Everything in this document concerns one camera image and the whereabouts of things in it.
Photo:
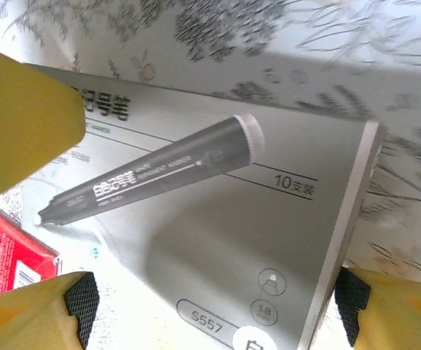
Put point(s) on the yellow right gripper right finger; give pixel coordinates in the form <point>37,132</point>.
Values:
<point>400,317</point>

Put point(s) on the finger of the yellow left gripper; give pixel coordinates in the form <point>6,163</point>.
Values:
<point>21,124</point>

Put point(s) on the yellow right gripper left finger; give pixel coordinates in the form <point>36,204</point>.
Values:
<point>24,321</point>

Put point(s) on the red barcode box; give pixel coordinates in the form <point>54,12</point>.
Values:
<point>6,248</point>

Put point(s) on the grey marker pen box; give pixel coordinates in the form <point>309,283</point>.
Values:
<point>232,226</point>

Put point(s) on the floral printed table cover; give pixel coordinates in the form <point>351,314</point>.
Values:
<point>305,36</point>

